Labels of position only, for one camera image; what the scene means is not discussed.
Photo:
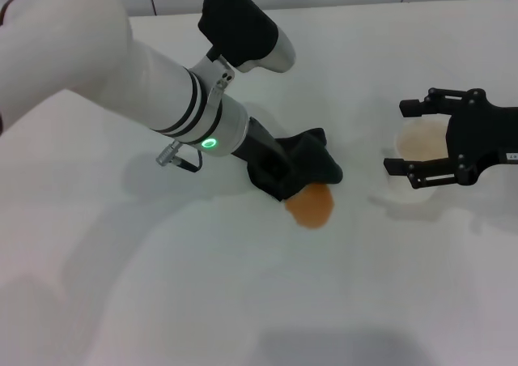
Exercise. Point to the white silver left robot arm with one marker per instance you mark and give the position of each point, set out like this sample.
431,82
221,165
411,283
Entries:
101,66

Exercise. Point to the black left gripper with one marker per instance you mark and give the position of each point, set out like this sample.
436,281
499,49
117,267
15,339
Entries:
261,147

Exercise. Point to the dark rag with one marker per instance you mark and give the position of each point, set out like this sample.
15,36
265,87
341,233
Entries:
311,163

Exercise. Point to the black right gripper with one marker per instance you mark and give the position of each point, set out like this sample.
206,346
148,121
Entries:
477,135

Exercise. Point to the orange-brown liquid stain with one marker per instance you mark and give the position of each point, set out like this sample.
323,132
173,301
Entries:
311,212

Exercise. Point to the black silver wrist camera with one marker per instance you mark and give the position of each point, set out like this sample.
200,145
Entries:
239,26

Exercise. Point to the clear plastic cup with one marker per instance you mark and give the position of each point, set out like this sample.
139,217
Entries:
421,143

